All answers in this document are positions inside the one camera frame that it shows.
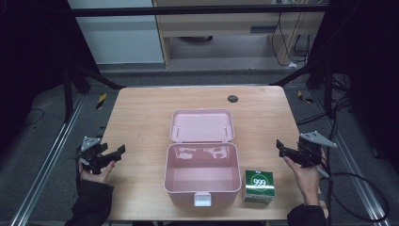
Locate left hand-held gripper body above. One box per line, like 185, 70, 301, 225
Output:
76, 135, 115, 175

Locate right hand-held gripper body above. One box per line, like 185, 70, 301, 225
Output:
295, 130, 339, 168

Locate green and white medicine box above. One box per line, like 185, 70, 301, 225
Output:
242, 169, 277, 205

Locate pink plastic storage box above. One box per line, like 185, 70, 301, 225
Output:
163, 108, 243, 208

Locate person's left hand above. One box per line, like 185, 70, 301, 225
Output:
78, 159, 117, 186

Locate person's right hand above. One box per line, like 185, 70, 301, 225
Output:
282, 154, 325, 207

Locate yellow and black tape strip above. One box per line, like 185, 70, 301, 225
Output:
296, 89, 315, 105
95, 92, 108, 110

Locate dark curtain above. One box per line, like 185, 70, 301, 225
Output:
0, 0, 102, 156
308, 0, 399, 175

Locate white cabinet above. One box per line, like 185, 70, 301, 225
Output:
67, 0, 166, 66

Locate light wooden desk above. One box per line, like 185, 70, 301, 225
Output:
152, 0, 326, 69

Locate aluminium floor rail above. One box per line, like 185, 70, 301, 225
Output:
311, 92, 393, 226
8, 93, 88, 226

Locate black floor cables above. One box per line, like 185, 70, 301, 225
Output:
295, 74, 354, 127

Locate thin black floor cable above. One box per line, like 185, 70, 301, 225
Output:
22, 107, 45, 128

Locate black frame strut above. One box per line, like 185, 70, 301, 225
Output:
62, 60, 126, 124
268, 57, 334, 119

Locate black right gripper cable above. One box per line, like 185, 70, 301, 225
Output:
314, 165, 391, 223

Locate black cables under desk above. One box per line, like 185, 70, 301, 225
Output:
270, 11, 315, 68

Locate black frame crossbar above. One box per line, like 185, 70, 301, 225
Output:
69, 4, 329, 18

